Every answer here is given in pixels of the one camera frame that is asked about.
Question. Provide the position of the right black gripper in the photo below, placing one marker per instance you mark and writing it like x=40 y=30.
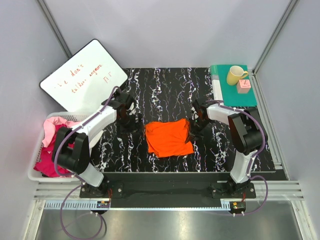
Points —
x=193 y=135

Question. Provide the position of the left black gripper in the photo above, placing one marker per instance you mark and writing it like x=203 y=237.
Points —
x=135 y=128

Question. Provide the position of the orange t shirt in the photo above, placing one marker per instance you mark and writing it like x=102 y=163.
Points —
x=167 y=139

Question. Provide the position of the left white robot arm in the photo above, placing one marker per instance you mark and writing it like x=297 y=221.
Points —
x=72 y=149

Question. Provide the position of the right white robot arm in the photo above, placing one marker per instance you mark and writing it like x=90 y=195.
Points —
x=247 y=134

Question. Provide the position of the green book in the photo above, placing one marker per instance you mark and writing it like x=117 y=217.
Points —
x=229 y=93

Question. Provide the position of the black marble pattern mat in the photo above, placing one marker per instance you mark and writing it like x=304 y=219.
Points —
x=165 y=95

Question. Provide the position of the white plastic laundry basket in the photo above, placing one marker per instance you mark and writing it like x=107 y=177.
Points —
x=37 y=176

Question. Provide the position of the white whiteboard with red writing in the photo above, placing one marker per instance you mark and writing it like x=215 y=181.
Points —
x=83 y=82

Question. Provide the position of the pink cube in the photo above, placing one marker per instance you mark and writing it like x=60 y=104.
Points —
x=243 y=86

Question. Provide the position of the yellow mug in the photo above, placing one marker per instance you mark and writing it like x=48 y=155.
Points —
x=235 y=74

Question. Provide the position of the light pink t shirt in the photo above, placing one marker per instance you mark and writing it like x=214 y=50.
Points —
x=50 y=128

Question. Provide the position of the magenta t shirt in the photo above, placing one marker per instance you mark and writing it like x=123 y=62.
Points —
x=46 y=166

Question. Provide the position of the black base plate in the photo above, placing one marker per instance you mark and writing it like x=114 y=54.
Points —
x=207 y=184

